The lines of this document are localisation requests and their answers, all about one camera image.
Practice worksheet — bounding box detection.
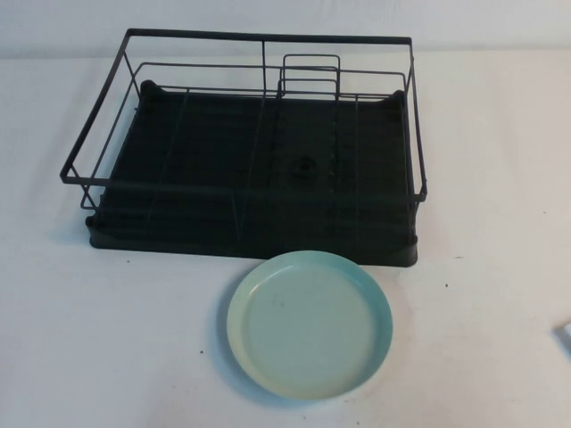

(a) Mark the grey flat object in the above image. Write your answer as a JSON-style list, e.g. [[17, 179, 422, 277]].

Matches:
[[552, 321, 571, 358]]

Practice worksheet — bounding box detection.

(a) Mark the light teal round plate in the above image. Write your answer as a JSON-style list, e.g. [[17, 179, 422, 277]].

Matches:
[[226, 249, 395, 393]]

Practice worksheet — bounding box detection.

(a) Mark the black wire dish rack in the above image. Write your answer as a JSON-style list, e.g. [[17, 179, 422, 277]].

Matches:
[[57, 29, 431, 238]]

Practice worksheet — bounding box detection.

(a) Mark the black plastic drip tray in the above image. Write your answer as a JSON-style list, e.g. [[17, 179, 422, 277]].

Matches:
[[84, 78, 421, 269]]

